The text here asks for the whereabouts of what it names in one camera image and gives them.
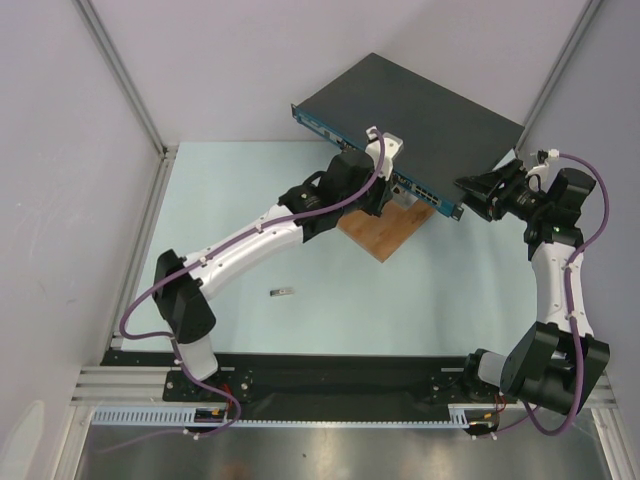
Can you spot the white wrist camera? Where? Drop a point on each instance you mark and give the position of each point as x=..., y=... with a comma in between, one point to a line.
x=544, y=159
x=384, y=149

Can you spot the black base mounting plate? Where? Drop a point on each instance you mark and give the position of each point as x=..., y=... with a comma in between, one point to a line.
x=264, y=383

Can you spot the wooden base board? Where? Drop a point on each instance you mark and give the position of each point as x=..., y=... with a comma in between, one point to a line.
x=384, y=235

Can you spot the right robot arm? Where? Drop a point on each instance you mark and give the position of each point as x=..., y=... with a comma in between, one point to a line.
x=558, y=361

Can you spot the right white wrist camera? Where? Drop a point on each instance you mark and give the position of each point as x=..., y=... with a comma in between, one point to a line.
x=544, y=159

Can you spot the right aluminium frame post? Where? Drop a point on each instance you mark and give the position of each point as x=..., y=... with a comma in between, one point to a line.
x=569, y=48

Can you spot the silver SFP module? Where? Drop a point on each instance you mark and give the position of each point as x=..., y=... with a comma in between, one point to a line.
x=281, y=292

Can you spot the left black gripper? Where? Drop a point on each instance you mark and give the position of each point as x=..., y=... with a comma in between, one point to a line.
x=382, y=195

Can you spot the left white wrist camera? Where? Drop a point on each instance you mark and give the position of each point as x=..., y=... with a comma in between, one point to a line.
x=384, y=149

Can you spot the metal switch stand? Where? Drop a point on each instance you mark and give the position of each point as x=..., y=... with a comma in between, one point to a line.
x=402, y=197

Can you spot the black blue network switch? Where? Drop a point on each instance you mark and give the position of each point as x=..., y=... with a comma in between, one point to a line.
x=445, y=136

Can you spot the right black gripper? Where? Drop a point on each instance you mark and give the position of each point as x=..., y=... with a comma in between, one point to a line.
x=498, y=190

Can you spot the aluminium frame post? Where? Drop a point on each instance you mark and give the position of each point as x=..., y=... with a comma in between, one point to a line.
x=569, y=48
x=115, y=64

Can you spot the left aluminium frame post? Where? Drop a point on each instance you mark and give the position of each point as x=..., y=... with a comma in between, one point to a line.
x=115, y=64

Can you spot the white slotted cable duct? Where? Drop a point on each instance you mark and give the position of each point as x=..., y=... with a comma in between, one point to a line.
x=450, y=416

